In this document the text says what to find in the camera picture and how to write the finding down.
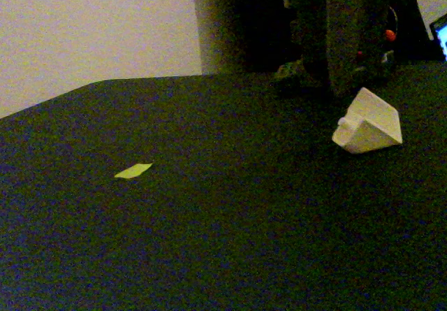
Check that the dark blue desk mat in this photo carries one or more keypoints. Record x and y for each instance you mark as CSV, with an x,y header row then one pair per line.
x,y
223,220

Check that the white plastic printed part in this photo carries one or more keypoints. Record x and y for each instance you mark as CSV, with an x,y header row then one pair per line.
x,y
370,129

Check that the laptop with lit screen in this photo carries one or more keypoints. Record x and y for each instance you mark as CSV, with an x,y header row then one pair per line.
x,y
443,35

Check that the small green paper note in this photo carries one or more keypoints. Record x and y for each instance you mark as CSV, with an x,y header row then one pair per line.
x,y
132,171

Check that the black and orange table clamp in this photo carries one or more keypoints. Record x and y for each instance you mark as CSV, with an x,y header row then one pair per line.
x,y
390,35

